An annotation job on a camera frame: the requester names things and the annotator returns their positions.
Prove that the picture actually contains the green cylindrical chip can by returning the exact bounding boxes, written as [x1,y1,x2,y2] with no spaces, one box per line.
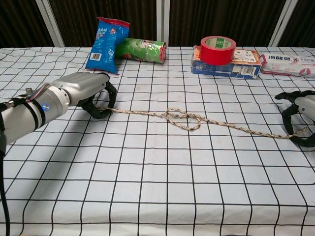
[114,37,168,65]

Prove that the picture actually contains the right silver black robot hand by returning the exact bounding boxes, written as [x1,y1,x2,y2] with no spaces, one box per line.
[275,89,315,148]

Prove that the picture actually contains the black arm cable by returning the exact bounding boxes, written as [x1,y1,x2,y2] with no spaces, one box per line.
[0,147,12,236]

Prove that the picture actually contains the red tape roll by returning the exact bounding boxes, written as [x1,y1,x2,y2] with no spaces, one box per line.
[199,35,237,66]

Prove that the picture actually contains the pink white toothpaste box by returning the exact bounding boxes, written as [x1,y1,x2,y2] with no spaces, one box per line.
[258,53,315,79]

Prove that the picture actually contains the white black grid tablecloth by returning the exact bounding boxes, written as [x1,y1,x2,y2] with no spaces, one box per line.
[0,45,315,236]

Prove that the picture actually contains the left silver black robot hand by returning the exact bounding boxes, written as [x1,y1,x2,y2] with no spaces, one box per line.
[52,72,118,120]

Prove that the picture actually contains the white metal frame post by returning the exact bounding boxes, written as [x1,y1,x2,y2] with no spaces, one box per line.
[35,0,65,47]
[268,0,299,47]
[156,0,171,46]

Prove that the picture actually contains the blue orange tissue pack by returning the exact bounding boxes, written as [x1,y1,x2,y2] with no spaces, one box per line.
[190,45,262,81]

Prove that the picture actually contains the beige braided rope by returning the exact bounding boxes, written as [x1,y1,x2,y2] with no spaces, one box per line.
[99,106,308,140]

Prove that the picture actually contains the blue snack bag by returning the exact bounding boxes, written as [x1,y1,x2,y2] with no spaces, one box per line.
[85,16,130,76]

